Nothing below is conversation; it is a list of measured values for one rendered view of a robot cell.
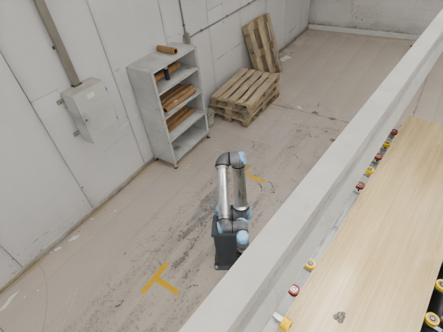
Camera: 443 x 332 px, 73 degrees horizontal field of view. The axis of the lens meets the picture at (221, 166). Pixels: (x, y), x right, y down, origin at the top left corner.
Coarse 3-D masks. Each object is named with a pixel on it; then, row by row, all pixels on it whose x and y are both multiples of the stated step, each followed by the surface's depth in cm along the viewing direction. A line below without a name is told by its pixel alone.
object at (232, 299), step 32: (416, 64) 120; (384, 96) 105; (352, 128) 93; (320, 160) 84; (352, 160) 86; (320, 192) 75; (288, 224) 69; (256, 256) 64; (224, 288) 59; (256, 288) 59; (192, 320) 55; (224, 320) 55
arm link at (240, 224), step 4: (236, 220) 232; (240, 220) 229; (244, 220) 229; (236, 224) 226; (240, 224) 226; (244, 224) 226; (236, 228) 226; (240, 228) 224; (244, 228) 223; (236, 232) 227; (248, 232) 224
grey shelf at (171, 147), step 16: (192, 48) 402; (144, 64) 375; (160, 64) 371; (192, 64) 430; (144, 80) 370; (160, 80) 404; (176, 80) 399; (192, 80) 450; (144, 96) 390; (192, 96) 437; (144, 112) 412; (160, 112) 391; (160, 128) 415; (176, 128) 447; (192, 128) 510; (160, 144) 440; (176, 144) 481; (192, 144) 477; (176, 160) 452
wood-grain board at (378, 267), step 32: (416, 128) 335; (384, 160) 303; (416, 160) 298; (384, 192) 272; (416, 192) 269; (352, 224) 250; (384, 224) 247; (416, 224) 245; (352, 256) 229; (384, 256) 227; (416, 256) 224; (320, 288) 213; (352, 288) 211; (384, 288) 209; (416, 288) 207; (320, 320) 198; (352, 320) 196; (384, 320) 194; (416, 320) 192
